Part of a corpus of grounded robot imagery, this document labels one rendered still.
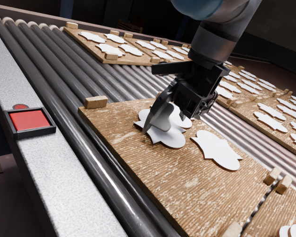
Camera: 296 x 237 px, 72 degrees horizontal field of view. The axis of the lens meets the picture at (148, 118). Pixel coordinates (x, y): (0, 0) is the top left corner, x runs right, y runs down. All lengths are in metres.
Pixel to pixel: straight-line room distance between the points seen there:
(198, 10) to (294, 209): 0.46
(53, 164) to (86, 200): 0.09
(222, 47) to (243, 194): 0.30
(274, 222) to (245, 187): 0.08
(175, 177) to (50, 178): 0.23
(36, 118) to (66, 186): 0.17
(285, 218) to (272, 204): 0.03
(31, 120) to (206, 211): 0.38
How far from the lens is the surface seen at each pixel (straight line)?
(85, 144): 0.44
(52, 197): 0.36
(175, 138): 0.50
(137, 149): 0.44
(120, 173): 0.42
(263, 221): 0.48
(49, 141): 0.44
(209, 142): 0.57
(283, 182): 0.58
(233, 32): 0.39
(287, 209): 0.56
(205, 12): 0.28
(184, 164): 0.46
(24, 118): 0.48
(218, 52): 0.39
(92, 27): 1.37
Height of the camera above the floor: 1.21
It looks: 30 degrees down
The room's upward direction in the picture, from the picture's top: 22 degrees clockwise
